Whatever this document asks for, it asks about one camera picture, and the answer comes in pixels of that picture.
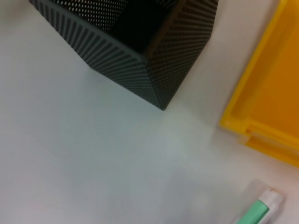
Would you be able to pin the black mesh pen holder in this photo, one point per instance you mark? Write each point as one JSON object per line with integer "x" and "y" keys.
{"x": 163, "y": 58}

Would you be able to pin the mint green pen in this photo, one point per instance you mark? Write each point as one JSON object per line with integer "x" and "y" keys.
{"x": 254, "y": 210}

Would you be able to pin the yellow plastic bin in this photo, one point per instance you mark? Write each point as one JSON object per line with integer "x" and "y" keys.
{"x": 268, "y": 93}

